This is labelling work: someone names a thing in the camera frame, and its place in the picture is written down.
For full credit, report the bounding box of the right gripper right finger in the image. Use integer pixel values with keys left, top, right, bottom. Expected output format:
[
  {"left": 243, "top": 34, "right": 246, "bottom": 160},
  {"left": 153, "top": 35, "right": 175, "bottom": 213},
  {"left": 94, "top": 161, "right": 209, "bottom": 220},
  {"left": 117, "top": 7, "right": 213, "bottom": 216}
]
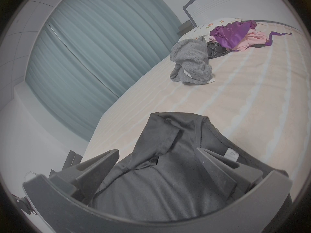
[{"left": 196, "top": 147, "right": 264, "bottom": 201}]

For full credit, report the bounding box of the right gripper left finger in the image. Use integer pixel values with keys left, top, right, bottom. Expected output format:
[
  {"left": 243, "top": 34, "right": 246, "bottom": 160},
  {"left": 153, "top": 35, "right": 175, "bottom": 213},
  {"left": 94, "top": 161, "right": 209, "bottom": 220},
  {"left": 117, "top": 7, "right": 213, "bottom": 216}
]
[{"left": 49, "top": 149, "right": 120, "bottom": 205}]

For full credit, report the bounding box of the black T-shirt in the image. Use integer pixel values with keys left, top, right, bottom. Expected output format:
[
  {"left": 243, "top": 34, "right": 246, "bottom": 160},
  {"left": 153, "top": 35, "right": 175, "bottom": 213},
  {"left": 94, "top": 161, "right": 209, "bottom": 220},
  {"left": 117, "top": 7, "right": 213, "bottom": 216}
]
[{"left": 89, "top": 112, "right": 289, "bottom": 224}]

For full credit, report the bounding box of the bed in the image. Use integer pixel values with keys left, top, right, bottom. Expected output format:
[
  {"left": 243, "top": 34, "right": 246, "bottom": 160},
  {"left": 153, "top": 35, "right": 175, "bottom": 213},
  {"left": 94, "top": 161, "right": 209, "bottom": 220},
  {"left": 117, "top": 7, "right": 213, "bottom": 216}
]
[{"left": 81, "top": 0, "right": 308, "bottom": 203}]

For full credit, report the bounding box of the blue-green curtain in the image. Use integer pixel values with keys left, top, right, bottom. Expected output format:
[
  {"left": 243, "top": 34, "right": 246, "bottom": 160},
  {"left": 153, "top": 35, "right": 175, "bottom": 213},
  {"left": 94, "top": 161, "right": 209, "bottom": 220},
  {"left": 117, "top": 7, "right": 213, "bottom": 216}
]
[
  {"left": 25, "top": 23, "right": 120, "bottom": 143},
  {"left": 47, "top": 0, "right": 182, "bottom": 98}
]

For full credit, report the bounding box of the grey garment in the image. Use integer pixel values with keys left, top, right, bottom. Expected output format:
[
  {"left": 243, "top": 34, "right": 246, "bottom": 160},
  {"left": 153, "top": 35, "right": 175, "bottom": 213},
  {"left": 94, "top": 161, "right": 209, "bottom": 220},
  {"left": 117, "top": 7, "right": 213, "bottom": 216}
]
[{"left": 170, "top": 37, "right": 216, "bottom": 85}]

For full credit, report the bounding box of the black shiny garment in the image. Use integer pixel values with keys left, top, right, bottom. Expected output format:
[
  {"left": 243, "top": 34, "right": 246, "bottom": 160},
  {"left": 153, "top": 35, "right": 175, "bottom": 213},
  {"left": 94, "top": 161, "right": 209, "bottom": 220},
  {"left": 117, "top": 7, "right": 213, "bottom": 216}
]
[{"left": 207, "top": 41, "right": 234, "bottom": 59}]

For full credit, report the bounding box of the pink garment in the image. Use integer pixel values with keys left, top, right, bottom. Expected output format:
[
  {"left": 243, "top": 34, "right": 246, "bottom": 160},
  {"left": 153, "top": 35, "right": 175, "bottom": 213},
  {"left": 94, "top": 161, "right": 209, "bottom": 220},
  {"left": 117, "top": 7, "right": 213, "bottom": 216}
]
[{"left": 210, "top": 31, "right": 271, "bottom": 52}]

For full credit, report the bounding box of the purple satin garment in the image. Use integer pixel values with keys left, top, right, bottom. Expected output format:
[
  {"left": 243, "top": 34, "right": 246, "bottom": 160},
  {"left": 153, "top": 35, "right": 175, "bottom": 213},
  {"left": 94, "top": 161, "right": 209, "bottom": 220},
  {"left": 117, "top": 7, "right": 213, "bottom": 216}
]
[{"left": 209, "top": 20, "right": 292, "bottom": 49}]

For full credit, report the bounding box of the white printed pillow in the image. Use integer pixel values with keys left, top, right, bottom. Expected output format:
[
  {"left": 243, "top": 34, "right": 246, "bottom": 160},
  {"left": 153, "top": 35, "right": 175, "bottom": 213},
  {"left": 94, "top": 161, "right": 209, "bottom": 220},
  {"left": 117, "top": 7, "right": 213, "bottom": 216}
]
[{"left": 178, "top": 17, "right": 243, "bottom": 43}]

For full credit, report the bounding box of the grey bedside table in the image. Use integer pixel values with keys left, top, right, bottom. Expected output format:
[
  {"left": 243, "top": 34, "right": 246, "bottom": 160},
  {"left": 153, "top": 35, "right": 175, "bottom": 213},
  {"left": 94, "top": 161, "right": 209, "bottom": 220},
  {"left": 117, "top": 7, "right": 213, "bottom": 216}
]
[{"left": 179, "top": 20, "right": 194, "bottom": 33}]

